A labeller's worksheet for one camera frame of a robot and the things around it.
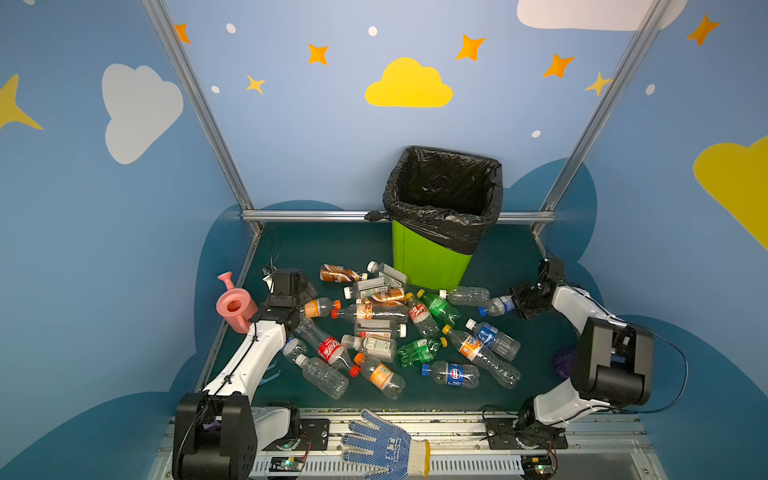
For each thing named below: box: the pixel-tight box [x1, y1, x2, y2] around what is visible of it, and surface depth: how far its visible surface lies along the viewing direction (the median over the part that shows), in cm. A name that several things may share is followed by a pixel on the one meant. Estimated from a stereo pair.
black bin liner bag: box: [366, 145, 504, 255], surface depth 84 cm
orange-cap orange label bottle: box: [354, 352, 406, 399], surface depth 82 cm
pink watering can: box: [216, 271, 259, 334], surface depth 88 cm
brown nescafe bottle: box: [319, 264, 368, 283], surface depth 103 cm
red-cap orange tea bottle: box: [331, 303, 409, 323], surface depth 95 cm
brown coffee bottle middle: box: [370, 288, 405, 304], surface depth 97 cm
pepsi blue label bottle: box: [421, 360, 481, 389], surface depth 82 cm
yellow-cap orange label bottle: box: [442, 324, 521, 389], surface depth 85 cm
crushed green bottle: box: [397, 338, 441, 367], surface depth 88 cm
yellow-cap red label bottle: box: [405, 292, 443, 340], surface depth 93 cm
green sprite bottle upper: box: [416, 289, 463, 326], surface depth 95 cm
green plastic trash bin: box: [392, 220, 473, 290], surface depth 90 cm
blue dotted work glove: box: [342, 409, 430, 480], surface depth 73 cm
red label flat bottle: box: [355, 319, 407, 339], surface depth 90 cm
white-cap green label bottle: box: [341, 334, 397, 363], surface depth 86 cm
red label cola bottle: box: [294, 317, 361, 378], surface depth 86 cm
